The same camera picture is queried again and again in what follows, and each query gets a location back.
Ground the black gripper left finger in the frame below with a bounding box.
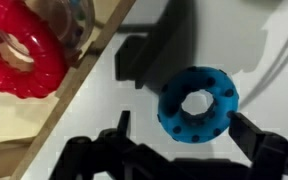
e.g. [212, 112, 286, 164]
[48, 110, 178, 180]

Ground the wooden slatted tray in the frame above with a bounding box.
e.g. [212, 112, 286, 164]
[0, 0, 137, 180]

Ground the blue dotted ring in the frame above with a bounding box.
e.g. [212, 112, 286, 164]
[157, 65, 240, 144]

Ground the red ribbed ring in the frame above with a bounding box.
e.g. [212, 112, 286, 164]
[0, 0, 69, 100]

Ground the clear plastic ring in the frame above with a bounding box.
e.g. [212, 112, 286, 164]
[23, 0, 96, 59]

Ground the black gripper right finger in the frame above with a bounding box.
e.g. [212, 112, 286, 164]
[228, 112, 288, 180]

